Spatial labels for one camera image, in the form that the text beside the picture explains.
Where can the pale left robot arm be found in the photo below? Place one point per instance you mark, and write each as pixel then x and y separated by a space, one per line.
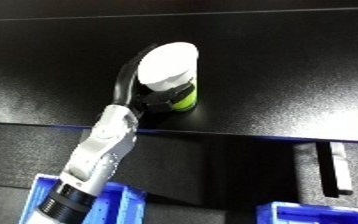
pixel 101 150

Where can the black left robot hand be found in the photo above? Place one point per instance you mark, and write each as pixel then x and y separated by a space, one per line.
pixel 122 83

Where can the green band paper cup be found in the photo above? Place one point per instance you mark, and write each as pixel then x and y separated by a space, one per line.
pixel 166 63

